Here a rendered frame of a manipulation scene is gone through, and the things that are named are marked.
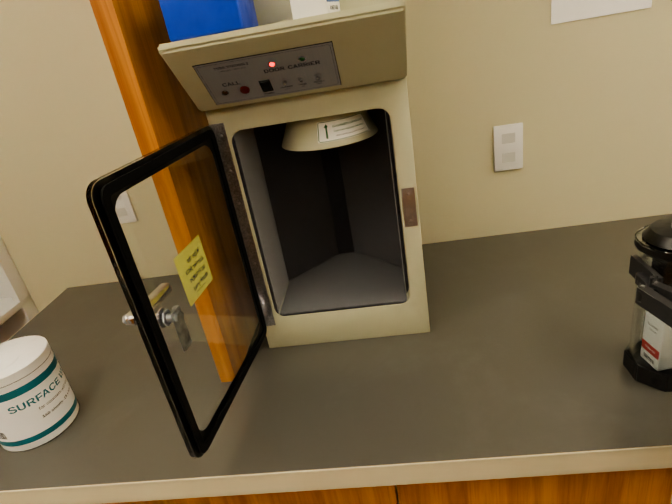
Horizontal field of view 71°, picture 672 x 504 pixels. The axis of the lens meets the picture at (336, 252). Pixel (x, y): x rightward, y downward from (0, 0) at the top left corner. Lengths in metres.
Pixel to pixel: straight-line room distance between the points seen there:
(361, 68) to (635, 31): 0.77
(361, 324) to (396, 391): 0.17
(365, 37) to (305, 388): 0.57
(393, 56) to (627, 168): 0.84
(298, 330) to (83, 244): 0.80
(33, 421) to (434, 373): 0.67
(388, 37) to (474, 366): 0.54
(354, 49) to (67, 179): 0.99
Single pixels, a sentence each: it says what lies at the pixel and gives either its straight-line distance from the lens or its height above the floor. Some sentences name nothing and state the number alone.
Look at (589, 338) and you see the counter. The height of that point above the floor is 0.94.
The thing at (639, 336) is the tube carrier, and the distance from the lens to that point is 0.84.
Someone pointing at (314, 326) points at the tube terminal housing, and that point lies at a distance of 0.94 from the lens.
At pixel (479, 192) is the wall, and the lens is 1.30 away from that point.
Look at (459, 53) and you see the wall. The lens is 1.22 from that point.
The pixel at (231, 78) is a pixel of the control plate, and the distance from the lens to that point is 0.73.
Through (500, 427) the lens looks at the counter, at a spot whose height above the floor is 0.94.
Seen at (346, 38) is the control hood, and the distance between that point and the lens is 0.67.
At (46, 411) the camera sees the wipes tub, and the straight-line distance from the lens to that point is 0.97.
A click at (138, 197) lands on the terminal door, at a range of 0.61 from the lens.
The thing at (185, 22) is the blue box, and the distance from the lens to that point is 0.70.
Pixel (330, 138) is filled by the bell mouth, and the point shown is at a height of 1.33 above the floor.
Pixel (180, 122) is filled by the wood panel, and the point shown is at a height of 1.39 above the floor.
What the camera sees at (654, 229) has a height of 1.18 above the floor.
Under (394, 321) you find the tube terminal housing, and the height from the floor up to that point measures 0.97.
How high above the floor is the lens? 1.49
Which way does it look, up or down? 25 degrees down
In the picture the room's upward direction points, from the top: 10 degrees counter-clockwise
